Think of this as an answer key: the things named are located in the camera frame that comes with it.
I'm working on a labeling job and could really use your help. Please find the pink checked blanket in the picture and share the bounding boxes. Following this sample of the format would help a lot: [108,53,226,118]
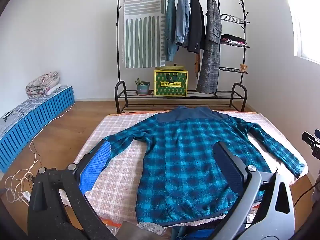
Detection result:
[69,110,309,233]

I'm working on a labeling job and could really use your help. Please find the folded pink and black clothes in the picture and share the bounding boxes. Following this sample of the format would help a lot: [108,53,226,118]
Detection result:
[220,34,247,46]

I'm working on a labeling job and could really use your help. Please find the black metal clothes rack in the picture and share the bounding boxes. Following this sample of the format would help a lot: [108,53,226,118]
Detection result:
[114,0,250,114]

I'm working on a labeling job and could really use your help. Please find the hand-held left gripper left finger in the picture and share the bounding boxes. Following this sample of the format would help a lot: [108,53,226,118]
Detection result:
[27,140,118,240]

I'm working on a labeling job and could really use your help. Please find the orange patterned mattress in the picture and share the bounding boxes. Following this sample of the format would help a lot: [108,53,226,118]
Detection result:
[106,109,262,117]

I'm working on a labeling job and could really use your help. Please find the blue plaid fleece jacket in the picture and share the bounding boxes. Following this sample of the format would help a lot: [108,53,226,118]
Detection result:
[90,106,307,227]

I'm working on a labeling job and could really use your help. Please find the white power strip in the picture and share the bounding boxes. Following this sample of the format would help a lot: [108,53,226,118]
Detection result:
[17,191,32,202]

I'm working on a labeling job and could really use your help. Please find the yellow green box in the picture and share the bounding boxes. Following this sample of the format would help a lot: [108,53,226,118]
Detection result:
[154,65,188,97]

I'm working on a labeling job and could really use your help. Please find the blue denim jacket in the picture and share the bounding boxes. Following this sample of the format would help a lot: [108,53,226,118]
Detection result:
[175,0,192,48]

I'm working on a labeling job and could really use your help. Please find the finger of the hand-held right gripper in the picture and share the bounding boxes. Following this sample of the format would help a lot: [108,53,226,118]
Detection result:
[302,129,320,160]

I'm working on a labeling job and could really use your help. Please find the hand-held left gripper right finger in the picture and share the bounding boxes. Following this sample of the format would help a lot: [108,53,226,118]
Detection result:
[211,141,297,240]

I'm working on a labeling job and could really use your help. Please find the window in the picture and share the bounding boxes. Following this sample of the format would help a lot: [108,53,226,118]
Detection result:
[280,0,320,64]

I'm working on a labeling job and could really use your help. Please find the blue slatted bench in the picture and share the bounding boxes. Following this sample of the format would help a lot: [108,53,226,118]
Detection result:
[0,85,75,174]

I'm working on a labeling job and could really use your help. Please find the black blazer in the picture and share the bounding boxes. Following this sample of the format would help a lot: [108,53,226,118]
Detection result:
[187,0,206,53]

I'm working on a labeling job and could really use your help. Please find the white cable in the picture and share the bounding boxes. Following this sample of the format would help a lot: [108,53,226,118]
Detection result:
[5,102,73,203]

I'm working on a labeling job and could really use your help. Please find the teal denim jacket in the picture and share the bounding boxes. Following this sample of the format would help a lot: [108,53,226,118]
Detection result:
[164,0,178,62]

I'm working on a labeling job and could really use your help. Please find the green striped white cloth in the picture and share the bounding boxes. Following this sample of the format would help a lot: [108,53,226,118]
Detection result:
[124,0,167,68]

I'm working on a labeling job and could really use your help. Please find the folded floral quilt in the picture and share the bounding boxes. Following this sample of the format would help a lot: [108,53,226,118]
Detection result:
[25,71,62,98]

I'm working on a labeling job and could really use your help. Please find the orange garment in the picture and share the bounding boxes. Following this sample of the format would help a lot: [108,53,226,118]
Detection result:
[194,52,200,79]

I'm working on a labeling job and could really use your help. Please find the grey plaid coat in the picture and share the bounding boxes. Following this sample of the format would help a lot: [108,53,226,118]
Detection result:
[196,0,223,94]

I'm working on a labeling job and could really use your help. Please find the potted plant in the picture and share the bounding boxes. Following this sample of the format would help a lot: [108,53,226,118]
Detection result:
[134,77,151,96]

